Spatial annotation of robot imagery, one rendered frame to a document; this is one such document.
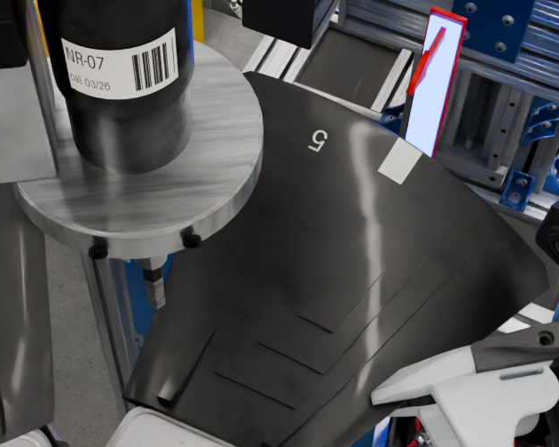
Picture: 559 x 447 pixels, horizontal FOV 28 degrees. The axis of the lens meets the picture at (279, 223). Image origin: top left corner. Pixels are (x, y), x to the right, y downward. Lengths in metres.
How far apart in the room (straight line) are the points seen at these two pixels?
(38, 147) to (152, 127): 0.03
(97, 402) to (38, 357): 1.43
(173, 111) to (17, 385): 0.20
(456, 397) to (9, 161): 0.33
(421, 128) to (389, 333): 0.25
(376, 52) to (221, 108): 1.72
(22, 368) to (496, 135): 1.24
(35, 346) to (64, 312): 1.51
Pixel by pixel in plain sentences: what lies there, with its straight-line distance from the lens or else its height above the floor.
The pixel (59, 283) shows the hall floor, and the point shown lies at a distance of 2.00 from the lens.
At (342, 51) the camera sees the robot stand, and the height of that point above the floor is 0.21.
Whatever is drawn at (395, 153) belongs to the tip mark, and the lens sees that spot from 0.67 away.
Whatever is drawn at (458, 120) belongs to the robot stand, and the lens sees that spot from 1.66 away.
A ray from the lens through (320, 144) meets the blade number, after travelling 0.66.
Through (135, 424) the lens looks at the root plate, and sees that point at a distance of 0.57.
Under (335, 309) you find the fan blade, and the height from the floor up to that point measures 1.19.
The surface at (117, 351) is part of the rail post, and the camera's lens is 1.45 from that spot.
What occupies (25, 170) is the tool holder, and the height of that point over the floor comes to 1.48.
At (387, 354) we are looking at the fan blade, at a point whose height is 1.18.
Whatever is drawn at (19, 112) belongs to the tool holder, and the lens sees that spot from 0.27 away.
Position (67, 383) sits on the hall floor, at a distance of 1.90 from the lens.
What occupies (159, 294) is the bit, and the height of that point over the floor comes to 1.39.
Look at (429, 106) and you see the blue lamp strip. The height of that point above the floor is 1.10.
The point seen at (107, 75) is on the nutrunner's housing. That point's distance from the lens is 0.26.
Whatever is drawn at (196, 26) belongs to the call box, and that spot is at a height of 1.03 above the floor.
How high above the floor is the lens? 1.71
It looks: 57 degrees down
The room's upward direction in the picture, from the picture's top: 3 degrees clockwise
